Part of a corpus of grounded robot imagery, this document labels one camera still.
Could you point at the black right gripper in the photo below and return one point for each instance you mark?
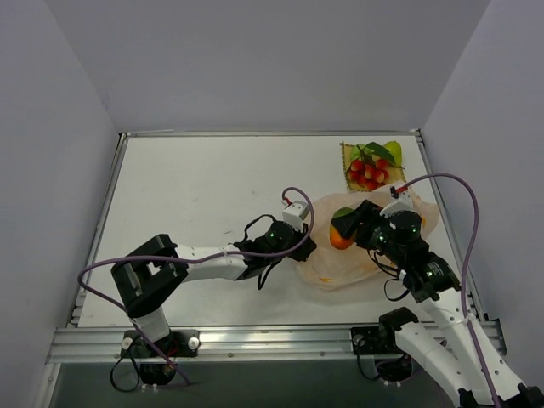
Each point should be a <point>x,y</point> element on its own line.
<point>361,223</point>

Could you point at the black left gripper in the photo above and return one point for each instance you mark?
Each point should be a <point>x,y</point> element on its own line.
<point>304,248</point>

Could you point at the orange green fake mango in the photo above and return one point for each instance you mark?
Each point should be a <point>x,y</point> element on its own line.
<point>336,240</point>

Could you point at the translucent printed plastic bag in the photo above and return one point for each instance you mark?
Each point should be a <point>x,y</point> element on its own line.
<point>326,267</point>

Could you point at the red fake cherry tomatoes bunch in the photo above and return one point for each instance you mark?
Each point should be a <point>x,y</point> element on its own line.
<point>370,170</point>

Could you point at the green fake apple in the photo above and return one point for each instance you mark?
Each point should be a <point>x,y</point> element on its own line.
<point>395,150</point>

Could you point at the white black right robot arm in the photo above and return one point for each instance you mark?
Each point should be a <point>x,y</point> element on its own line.
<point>468,366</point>

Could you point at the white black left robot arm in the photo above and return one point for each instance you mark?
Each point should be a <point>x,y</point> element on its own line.
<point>160,266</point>

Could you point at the yellow woven bamboo mat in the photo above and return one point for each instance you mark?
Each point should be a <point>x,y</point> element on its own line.
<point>346,170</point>

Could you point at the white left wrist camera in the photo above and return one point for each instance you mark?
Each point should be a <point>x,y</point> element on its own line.
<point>295,212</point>

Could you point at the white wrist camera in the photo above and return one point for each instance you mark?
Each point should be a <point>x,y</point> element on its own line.
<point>295,212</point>
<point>401,201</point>

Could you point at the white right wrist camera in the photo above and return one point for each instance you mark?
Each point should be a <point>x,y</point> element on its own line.
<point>401,201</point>

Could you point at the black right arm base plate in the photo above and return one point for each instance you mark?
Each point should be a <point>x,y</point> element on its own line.
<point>367,340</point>

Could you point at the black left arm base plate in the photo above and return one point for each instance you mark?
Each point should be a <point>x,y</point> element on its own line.
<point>178,344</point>

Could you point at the aluminium front frame rail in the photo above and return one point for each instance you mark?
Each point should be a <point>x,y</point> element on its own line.
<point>217,343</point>

